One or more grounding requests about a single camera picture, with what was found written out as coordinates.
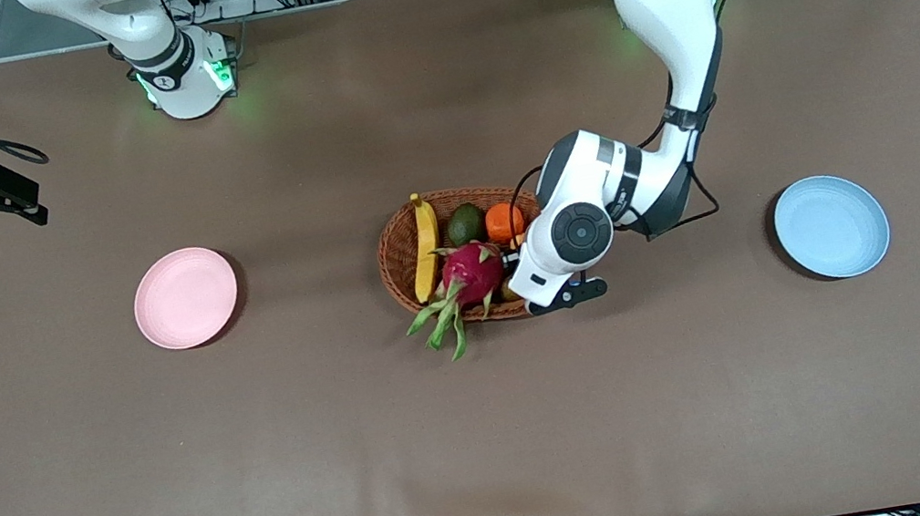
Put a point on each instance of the light blue round plate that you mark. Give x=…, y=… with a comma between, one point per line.
x=832, y=227

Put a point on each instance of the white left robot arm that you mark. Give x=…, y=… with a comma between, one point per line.
x=669, y=3

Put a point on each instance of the pink dragon fruit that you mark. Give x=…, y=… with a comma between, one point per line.
x=473, y=272

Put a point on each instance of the pink round plate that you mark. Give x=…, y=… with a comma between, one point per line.
x=186, y=299

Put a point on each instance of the green-brown kiwi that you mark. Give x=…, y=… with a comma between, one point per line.
x=510, y=292

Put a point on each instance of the table cover cloth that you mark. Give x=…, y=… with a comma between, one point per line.
x=489, y=438

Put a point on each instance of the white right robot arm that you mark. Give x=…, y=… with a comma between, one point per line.
x=172, y=73

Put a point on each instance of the orange fruit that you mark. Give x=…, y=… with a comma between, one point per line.
x=503, y=222

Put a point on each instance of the brown wicker basket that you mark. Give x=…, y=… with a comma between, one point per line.
x=399, y=254

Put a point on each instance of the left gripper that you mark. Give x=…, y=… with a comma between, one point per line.
x=511, y=265

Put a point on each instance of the dark green avocado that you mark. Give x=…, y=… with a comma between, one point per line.
x=466, y=225

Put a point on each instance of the yellow banana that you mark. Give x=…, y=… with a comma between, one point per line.
x=425, y=245

